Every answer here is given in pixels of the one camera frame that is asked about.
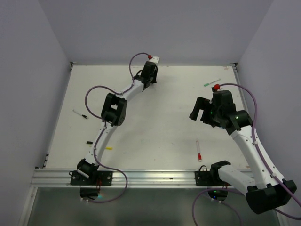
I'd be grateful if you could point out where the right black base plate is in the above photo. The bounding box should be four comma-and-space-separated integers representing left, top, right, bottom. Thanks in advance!
194, 170, 226, 186

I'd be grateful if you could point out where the red capped white marker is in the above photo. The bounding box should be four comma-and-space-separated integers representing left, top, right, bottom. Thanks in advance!
196, 140, 202, 162

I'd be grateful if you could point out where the green capped white pen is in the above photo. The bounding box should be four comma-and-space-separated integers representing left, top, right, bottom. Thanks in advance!
203, 78, 221, 87

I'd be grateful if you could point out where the black capped white pen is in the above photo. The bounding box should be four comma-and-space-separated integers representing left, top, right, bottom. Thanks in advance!
72, 109, 89, 119

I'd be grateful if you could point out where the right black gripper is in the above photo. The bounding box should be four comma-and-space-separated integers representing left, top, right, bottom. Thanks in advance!
190, 96, 222, 126

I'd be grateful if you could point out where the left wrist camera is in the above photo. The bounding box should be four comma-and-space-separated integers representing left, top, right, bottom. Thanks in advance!
150, 56, 160, 64

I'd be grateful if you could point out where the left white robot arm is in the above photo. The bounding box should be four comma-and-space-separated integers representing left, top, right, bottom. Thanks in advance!
70, 57, 159, 186

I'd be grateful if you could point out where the aluminium mounting rail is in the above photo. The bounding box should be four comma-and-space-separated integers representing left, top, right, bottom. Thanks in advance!
30, 167, 259, 188

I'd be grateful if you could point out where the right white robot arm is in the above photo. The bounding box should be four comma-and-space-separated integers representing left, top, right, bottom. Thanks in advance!
189, 90, 297, 214

